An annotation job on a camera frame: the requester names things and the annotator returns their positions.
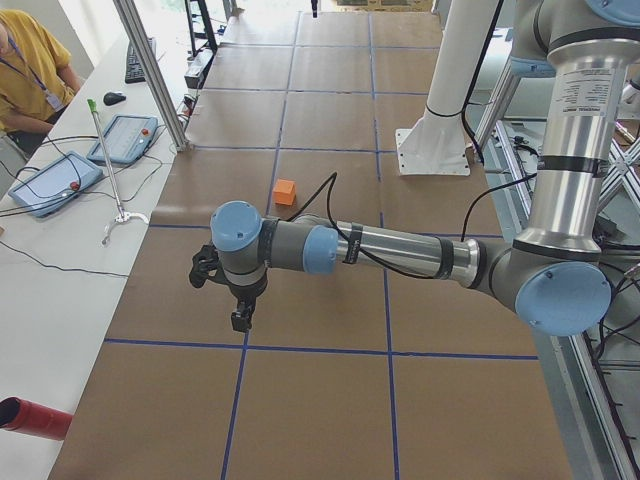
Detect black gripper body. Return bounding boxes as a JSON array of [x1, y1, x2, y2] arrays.
[[223, 269, 268, 301]]

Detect orange foam cube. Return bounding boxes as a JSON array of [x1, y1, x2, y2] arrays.
[[272, 178, 296, 206]]

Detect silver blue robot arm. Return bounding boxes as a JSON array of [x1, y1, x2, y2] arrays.
[[189, 1, 639, 336]]

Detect grabber reach stick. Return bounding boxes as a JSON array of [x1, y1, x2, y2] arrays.
[[87, 99, 149, 246]]

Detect far blue teach pendant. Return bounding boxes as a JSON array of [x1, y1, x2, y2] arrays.
[[98, 114, 159, 165]]

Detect blue teach pendant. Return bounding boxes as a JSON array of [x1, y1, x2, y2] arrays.
[[98, 114, 159, 165], [8, 151, 103, 218]]

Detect near blue teach pendant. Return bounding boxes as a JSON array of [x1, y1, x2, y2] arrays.
[[8, 151, 103, 218]]

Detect black computer mouse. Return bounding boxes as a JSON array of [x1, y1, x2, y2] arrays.
[[103, 91, 127, 106]]

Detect black keyboard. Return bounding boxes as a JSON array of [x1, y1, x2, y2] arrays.
[[124, 42, 146, 84]]

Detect red cylinder bottle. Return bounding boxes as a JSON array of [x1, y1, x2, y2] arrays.
[[1, 397, 73, 441]]

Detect seated person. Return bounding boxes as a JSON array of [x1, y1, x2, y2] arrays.
[[1, 9, 84, 156]]

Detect black camera cable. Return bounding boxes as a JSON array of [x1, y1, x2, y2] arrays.
[[294, 171, 539, 279]]

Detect white pedestal column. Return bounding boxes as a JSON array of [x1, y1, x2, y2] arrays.
[[396, 0, 501, 176]]

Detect aluminium frame post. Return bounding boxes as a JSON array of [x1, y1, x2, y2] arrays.
[[113, 0, 190, 152]]

